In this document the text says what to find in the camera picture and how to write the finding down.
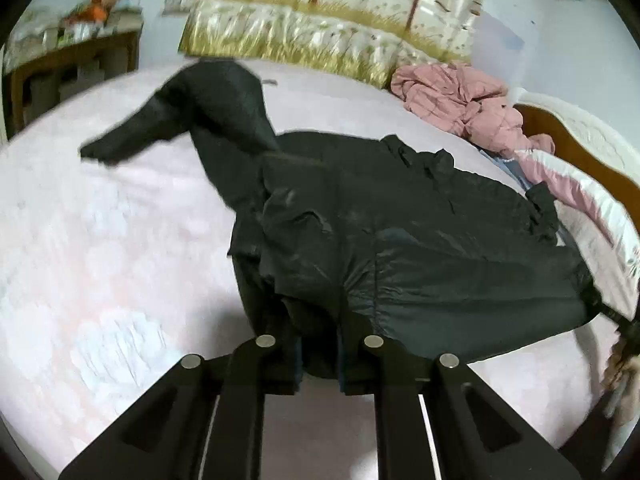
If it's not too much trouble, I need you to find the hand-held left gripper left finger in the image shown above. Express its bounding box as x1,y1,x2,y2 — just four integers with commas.
59,334,303,480

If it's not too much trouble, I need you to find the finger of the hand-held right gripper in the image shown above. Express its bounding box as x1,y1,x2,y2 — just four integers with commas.
585,282,640,356

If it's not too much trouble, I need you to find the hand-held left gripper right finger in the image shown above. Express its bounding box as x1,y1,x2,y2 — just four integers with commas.
338,334,584,480

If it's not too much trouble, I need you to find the black jacket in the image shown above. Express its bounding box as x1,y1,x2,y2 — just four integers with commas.
80,59,608,382

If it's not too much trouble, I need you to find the pink and white quilt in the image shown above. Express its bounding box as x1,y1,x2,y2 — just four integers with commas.
515,149,640,318

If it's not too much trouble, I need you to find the white and brown headboard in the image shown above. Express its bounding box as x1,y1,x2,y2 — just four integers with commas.
510,87,640,211

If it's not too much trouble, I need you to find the blue cloth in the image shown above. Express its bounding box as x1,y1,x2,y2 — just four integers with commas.
482,152,531,191

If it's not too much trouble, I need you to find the pink bed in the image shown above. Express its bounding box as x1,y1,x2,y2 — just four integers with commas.
0,60,621,476

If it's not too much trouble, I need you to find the pink quilted jacket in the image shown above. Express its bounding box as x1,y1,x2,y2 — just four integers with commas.
390,61,557,158

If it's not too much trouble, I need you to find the tree print curtain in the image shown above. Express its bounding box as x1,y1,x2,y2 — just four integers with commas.
179,0,493,90

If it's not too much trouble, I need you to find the wooden desk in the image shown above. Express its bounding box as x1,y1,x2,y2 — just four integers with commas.
5,30,143,141

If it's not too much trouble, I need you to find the orange toy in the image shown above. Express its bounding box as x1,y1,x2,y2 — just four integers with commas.
62,0,121,26

